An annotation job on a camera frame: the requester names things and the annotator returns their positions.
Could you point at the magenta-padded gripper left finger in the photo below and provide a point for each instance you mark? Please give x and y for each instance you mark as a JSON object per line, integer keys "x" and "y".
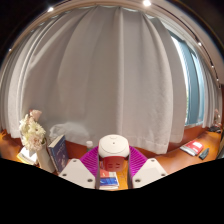
{"x": 76, "y": 171}

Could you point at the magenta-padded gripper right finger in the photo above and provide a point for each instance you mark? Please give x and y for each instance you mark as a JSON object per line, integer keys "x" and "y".
{"x": 150, "y": 170}

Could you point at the red and white charger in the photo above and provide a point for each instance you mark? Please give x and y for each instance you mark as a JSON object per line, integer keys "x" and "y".
{"x": 113, "y": 148}

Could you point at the upright blue book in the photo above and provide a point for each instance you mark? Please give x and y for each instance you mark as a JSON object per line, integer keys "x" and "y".
{"x": 59, "y": 153}

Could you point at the white vase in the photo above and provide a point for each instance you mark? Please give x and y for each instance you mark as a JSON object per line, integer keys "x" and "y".
{"x": 45, "y": 160}

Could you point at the flat blue book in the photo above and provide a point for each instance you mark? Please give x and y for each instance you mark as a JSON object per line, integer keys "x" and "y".
{"x": 109, "y": 181}

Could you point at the red and white book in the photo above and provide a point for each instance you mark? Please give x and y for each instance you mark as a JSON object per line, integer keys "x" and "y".
{"x": 193, "y": 147}

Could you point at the small dark grey object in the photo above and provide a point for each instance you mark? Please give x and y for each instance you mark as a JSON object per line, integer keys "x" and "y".
{"x": 204, "y": 153}

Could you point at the white flower bouquet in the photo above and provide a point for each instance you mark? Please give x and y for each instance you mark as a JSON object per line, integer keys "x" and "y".
{"x": 31, "y": 131}

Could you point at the white curtain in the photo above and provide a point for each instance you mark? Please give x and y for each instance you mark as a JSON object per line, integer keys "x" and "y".
{"x": 106, "y": 83}

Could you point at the ceiling spot lights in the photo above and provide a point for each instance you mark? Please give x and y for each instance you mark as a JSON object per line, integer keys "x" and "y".
{"x": 146, "y": 2}

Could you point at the window with blue frame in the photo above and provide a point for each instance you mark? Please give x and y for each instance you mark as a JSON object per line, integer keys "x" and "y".
{"x": 193, "y": 83}

